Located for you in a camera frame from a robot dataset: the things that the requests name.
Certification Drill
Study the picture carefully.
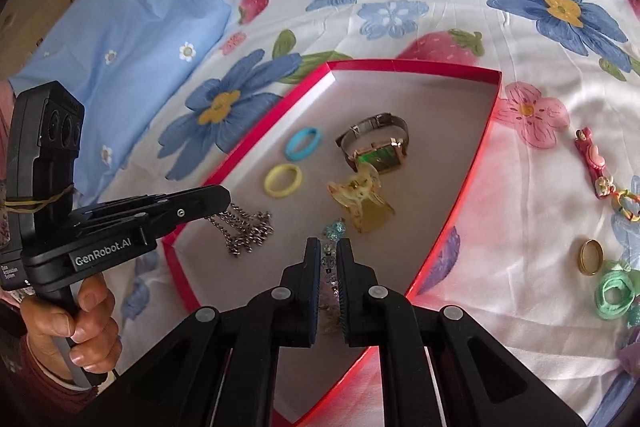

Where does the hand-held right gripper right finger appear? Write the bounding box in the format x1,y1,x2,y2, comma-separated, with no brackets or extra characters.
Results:
336,239,586,427

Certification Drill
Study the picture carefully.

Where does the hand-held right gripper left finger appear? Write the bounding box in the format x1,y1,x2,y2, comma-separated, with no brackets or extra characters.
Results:
75,238,322,427

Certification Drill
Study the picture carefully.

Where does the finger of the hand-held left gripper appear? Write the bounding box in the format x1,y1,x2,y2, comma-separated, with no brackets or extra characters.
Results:
135,186,232,235
75,188,206,220

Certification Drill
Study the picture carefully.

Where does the silver chain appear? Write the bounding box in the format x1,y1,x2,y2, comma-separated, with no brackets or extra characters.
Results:
205,202,275,258

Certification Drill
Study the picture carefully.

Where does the crystal bead bracelet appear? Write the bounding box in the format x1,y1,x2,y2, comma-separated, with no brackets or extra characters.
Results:
320,219,346,338

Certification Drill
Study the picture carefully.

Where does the yellow hair ring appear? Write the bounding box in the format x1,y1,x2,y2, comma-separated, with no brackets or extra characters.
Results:
264,163,303,198

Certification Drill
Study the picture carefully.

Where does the yellow hair claw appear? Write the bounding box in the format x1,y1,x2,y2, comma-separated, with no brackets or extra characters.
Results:
327,164,396,234

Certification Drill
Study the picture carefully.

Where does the blue hair ring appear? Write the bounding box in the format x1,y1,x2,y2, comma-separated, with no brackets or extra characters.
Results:
284,127,323,162

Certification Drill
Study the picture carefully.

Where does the green face wristwatch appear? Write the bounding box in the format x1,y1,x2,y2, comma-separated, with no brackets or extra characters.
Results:
336,112,408,172

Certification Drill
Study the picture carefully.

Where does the red shallow box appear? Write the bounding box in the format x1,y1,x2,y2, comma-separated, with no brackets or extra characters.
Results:
161,61,503,425

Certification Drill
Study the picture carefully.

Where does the person's left forearm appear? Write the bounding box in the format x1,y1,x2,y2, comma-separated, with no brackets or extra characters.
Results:
0,302,116,427

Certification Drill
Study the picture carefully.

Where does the person's left hand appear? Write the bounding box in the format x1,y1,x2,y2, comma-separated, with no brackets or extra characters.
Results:
20,274,123,388

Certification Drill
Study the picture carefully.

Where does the yellow rubber band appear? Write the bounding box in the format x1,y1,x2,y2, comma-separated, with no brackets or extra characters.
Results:
4,187,76,214

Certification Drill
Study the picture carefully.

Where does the light blue pillow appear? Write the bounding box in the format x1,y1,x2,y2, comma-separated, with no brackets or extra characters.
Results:
10,0,233,208

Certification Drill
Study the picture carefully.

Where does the floral white blanket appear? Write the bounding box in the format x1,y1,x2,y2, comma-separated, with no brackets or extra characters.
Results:
85,0,640,427

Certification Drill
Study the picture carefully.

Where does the pink charm hair clip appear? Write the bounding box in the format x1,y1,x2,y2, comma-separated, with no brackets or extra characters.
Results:
575,128,608,198

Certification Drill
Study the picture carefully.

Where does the gold ring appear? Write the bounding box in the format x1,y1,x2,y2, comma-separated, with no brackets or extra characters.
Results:
579,238,606,277

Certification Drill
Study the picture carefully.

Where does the mint green hair tie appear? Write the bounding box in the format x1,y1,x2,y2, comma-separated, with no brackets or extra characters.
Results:
595,259,640,320

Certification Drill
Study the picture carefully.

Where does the colourful ring charm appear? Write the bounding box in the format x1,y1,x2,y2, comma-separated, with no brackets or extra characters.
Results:
611,187,640,224

